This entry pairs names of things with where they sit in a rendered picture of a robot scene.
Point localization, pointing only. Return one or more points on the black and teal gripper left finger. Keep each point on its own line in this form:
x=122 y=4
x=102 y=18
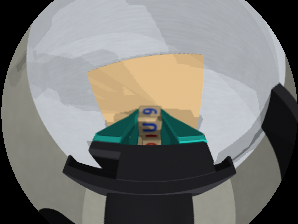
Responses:
x=121 y=131

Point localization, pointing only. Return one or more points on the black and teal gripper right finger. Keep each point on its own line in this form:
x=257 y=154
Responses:
x=173 y=131

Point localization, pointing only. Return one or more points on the tan flat mat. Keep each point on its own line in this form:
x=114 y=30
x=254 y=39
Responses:
x=172 y=81

